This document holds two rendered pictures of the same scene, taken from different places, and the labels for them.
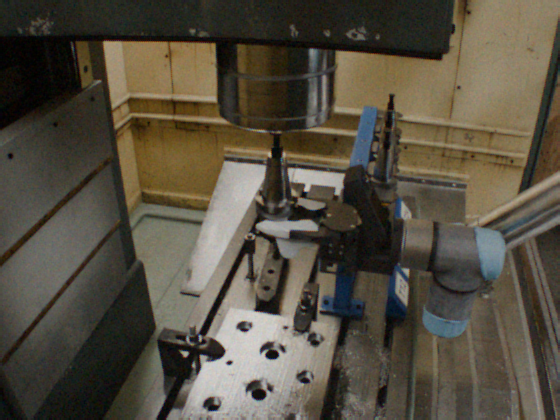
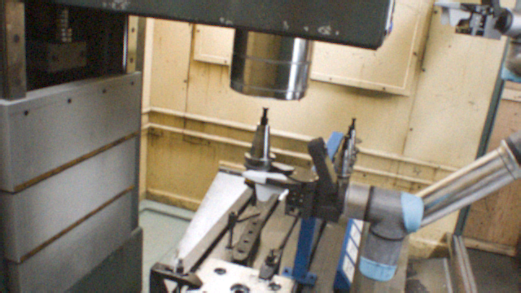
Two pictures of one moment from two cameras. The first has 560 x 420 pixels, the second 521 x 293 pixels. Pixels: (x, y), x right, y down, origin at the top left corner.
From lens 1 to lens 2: 0.24 m
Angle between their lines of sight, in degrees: 13
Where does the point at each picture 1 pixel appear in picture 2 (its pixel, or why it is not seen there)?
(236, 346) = (212, 282)
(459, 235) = (388, 194)
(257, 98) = (256, 73)
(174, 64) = (190, 89)
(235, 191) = (224, 195)
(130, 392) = not seen: outside the picture
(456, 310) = (384, 255)
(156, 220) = (155, 214)
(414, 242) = (355, 194)
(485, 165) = not seen: hidden behind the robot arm
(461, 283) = (388, 231)
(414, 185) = not seen: hidden behind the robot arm
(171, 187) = (172, 189)
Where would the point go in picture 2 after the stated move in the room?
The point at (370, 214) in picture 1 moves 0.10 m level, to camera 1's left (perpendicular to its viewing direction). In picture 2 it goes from (324, 171) to (273, 164)
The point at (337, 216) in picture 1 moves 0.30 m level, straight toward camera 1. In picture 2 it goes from (301, 174) to (278, 247)
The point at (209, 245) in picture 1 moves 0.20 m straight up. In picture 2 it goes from (197, 233) to (200, 189)
